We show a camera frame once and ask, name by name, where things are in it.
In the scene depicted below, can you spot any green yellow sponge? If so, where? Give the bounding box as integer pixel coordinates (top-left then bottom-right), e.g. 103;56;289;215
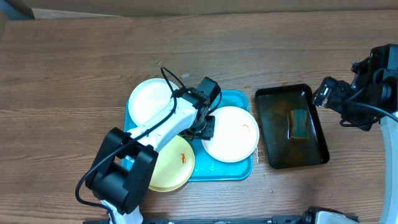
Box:
288;109;308;139

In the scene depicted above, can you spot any white plate with stain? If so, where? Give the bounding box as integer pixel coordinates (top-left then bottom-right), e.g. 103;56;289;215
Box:
202;106;259;163

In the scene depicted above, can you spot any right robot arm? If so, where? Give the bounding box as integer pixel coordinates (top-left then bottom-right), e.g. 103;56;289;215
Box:
312;44;397;223

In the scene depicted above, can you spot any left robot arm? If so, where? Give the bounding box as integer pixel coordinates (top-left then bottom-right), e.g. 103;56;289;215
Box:
78;77;222;223

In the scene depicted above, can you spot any black water tray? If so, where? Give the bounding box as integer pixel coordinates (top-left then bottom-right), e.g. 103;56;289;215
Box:
255;84;330;169

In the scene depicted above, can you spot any teal plastic tray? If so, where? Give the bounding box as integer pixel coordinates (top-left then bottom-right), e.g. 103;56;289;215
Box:
121;90;254;182

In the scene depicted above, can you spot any yellow plate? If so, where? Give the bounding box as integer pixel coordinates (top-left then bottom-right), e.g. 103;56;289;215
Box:
149;136;195;192

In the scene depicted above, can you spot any cardboard panel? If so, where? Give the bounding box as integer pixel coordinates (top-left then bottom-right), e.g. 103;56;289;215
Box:
24;0;397;16

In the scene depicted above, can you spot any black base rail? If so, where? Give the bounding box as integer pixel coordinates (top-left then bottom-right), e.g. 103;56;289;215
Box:
82;214;361;224

